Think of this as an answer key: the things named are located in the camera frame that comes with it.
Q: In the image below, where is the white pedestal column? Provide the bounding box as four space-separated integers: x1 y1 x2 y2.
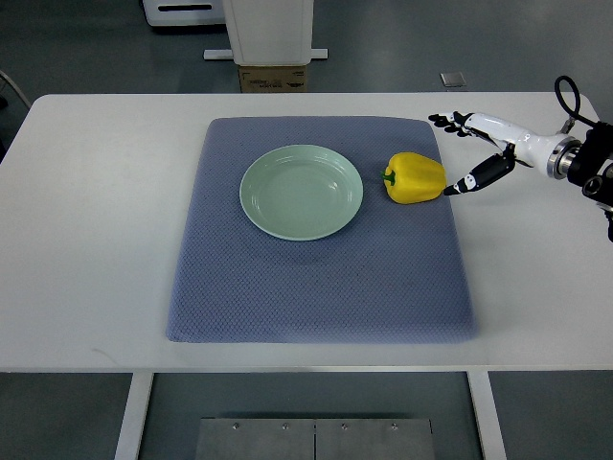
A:
222 0 314 66

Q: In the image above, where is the right white table leg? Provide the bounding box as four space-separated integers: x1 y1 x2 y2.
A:
467 371 507 460

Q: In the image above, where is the cardboard box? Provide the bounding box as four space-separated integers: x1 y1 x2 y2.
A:
238 65 307 94

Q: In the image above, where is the blue quilted mat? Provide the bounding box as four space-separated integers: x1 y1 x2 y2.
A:
167 116 477 344

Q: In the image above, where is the white cabinet with slot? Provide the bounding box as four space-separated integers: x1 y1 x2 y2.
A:
141 0 225 27

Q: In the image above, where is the light green plate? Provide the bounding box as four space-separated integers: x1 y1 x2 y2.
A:
239 145 364 242

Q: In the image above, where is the white pedestal base bar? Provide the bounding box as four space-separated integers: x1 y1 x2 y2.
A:
203 48 329 61

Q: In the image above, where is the white chair edge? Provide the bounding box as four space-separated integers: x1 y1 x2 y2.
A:
0 71 32 109

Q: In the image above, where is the yellow bell pepper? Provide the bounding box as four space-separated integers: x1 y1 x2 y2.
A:
381 152 446 204

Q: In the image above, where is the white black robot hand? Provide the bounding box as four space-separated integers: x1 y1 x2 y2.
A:
428 111 580 196

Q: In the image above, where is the grey floor plate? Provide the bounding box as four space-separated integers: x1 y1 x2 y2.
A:
440 72 467 88

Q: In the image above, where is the white table leg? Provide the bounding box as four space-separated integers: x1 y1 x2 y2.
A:
467 371 507 460
114 372 153 460

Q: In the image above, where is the metal base plate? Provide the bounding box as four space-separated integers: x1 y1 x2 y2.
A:
195 418 435 459

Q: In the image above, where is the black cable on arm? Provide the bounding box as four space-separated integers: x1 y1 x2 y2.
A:
554 75 600 134

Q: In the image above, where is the left white table leg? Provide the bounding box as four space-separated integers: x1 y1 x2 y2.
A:
114 372 153 460

